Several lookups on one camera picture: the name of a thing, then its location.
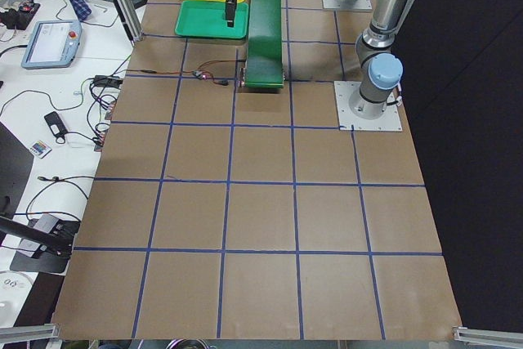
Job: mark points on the green tray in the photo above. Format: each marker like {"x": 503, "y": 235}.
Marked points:
{"x": 204, "y": 19}

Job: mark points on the green conveyor belt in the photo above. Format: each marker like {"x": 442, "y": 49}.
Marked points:
{"x": 264, "y": 64}

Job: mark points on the small controller circuit board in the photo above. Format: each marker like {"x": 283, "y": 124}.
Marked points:
{"x": 199, "y": 74}

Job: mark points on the blue checkered cloth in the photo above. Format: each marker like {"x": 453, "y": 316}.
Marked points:
{"x": 81, "y": 9}

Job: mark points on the teach pendant tablet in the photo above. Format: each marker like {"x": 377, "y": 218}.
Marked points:
{"x": 53, "y": 44}

